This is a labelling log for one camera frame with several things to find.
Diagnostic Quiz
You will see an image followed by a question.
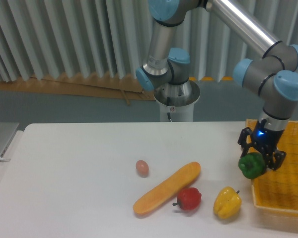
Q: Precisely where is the orange baguette bread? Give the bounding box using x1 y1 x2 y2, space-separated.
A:
133 162 201 216

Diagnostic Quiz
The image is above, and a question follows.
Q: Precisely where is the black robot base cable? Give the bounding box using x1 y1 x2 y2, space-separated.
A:
166 97 173 122

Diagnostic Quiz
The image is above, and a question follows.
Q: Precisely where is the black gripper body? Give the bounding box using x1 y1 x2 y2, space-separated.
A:
237 126 285 156

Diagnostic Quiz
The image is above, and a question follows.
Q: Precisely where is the brown egg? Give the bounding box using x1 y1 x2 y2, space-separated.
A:
136 160 149 177

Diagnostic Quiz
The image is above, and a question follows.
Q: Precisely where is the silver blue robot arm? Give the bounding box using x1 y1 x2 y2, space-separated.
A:
136 0 298 174

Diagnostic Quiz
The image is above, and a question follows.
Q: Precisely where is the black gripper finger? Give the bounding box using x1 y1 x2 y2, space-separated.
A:
240 142 253 157
262 147 286 172

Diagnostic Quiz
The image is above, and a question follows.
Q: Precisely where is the green bell pepper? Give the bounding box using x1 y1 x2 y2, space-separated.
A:
238 152 266 179

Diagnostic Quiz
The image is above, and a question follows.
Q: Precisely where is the red bell pepper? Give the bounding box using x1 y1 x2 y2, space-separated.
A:
172 187 202 211

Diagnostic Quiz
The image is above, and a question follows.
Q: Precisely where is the yellow woven basket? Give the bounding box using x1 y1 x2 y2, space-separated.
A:
251 121 298 217

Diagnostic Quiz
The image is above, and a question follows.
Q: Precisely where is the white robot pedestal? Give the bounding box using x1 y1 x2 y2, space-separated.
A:
157 102 194 122

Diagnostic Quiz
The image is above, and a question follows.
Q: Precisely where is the yellow bell pepper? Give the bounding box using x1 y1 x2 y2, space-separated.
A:
213 186 242 219

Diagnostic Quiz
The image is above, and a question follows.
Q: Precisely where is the brown cardboard sheet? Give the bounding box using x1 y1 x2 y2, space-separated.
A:
0 73 154 105

